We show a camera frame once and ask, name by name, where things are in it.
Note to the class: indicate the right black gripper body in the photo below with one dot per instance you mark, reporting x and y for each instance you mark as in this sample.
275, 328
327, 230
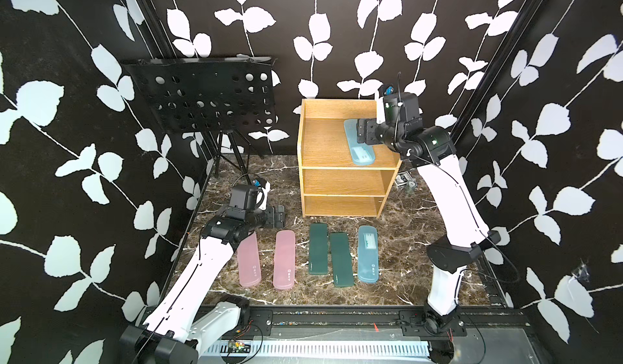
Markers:
376, 134

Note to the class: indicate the wooden three-tier shelf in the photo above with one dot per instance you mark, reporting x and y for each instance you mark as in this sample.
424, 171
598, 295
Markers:
331, 184

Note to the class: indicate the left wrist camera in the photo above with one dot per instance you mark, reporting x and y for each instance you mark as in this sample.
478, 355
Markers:
263, 188

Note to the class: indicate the white slotted cable duct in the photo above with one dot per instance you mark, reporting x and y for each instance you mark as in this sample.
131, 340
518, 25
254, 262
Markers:
324, 349

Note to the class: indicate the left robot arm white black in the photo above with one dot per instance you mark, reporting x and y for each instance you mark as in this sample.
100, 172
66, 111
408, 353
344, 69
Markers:
173, 332

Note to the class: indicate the black front rail base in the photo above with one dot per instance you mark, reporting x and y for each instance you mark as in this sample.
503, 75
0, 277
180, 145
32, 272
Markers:
409, 321

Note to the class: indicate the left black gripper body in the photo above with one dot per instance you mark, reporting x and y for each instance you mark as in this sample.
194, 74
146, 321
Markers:
259, 218

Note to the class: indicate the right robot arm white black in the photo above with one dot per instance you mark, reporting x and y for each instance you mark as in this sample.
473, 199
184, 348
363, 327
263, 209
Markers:
433, 153

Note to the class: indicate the pink pencil case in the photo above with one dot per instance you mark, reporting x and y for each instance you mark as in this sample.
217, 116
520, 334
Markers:
249, 265
284, 260

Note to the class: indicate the light blue pencil case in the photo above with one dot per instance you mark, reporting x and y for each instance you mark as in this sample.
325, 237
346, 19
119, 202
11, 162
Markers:
360, 153
368, 254

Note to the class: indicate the dark green pencil case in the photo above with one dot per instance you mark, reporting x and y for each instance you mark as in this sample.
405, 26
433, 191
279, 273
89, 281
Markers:
341, 260
318, 249

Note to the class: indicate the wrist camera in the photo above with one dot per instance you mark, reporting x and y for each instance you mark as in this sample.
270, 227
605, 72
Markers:
387, 94
263, 188

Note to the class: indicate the small metal clamp object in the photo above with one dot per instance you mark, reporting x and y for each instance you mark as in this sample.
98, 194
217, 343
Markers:
405, 182

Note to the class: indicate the black perforated music stand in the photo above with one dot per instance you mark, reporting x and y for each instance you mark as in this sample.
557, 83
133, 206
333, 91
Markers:
220, 98

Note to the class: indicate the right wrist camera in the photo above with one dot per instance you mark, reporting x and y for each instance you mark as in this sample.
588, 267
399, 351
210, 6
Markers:
387, 94

